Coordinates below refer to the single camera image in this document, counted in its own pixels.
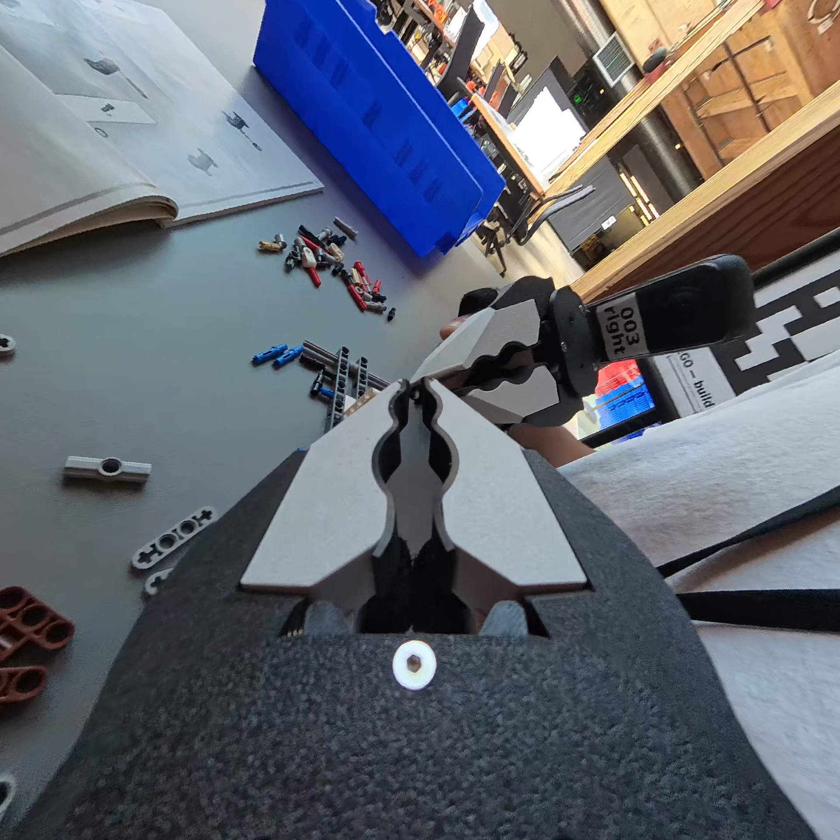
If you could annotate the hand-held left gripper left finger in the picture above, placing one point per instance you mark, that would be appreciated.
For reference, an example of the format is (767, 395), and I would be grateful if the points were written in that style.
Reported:
(328, 499)

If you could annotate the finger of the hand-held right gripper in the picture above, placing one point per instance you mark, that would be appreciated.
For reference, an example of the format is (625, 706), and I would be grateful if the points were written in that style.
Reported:
(505, 331)
(525, 394)

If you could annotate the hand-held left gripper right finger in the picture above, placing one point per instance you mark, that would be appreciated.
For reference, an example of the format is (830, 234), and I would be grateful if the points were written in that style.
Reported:
(505, 518)

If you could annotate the beige lego piece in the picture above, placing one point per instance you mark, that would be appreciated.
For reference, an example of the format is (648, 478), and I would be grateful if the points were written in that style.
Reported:
(361, 401)

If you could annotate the black and blue lego pin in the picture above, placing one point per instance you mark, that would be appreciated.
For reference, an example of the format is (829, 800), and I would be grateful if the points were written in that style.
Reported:
(321, 386)

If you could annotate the grey lego axle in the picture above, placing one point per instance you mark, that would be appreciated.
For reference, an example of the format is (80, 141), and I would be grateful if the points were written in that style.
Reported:
(328, 354)

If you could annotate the grey thin lego liftarm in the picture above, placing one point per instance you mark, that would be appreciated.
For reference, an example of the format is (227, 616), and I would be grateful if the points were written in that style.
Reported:
(156, 581)
(174, 538)

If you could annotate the pile of small lego pins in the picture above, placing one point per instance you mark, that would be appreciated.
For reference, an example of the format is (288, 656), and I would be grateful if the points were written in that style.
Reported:
(331, 262)

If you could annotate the light grey lego connector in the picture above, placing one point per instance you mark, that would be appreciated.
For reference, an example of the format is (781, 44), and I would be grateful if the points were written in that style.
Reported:
(108, 467)

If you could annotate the reddish brown lego beam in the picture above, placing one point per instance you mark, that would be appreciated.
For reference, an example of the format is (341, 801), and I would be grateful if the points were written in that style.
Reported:
(23, 682)

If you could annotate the small grey round lego piece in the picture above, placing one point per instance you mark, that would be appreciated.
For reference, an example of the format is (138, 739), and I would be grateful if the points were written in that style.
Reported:
(6, 344)

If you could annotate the person's right hand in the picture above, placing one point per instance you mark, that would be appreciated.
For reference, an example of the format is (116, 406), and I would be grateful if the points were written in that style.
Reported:
(551, 447)

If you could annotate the framed sign with marker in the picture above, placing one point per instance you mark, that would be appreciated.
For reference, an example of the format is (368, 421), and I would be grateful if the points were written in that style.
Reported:
(787, 308)

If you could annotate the black mesh office chair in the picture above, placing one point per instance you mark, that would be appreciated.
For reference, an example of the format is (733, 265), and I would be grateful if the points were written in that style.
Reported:
(558, 210)

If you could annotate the long wooden desk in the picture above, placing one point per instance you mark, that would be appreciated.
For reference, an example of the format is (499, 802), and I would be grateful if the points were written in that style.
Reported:
(505, 141)

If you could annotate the white board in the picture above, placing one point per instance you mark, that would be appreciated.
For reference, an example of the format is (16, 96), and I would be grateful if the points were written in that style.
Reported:
(548, 131)

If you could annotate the blue plastic bin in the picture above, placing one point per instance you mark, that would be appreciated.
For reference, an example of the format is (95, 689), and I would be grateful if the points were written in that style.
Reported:
(374, 111)

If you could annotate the person's white shirt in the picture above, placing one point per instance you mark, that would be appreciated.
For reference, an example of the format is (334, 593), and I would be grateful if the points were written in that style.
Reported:
(754, 722)

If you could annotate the open instruction booklet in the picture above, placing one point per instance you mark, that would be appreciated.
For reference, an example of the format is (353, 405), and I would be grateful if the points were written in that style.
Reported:
(98, 131)

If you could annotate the wall air vent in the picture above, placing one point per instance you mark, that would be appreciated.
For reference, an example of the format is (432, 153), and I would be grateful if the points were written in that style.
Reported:
(613, 58)

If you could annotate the reddish brown lego frame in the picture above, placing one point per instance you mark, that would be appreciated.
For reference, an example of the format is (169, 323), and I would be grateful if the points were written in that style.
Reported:
(33, 620)

